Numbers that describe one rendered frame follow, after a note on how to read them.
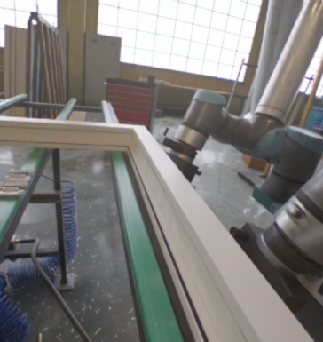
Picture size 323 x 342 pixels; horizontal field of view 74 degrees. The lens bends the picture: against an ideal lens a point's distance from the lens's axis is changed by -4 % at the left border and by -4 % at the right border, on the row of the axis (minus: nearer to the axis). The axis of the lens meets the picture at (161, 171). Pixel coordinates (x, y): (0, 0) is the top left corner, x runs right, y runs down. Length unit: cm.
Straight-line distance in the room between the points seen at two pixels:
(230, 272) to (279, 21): 84
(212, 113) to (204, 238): 43
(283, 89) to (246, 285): 56
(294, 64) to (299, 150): 32
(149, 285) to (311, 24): 74
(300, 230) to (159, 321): 20
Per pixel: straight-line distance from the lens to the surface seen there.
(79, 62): 702
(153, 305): 29
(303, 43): 76
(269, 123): 68
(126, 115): 343
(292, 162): 94
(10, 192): 49
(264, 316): 23
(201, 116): 63
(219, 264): 25
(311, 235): 32
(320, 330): 117
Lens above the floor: 110
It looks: 23 degrees down
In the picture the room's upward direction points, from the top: 9 degrees clockwise
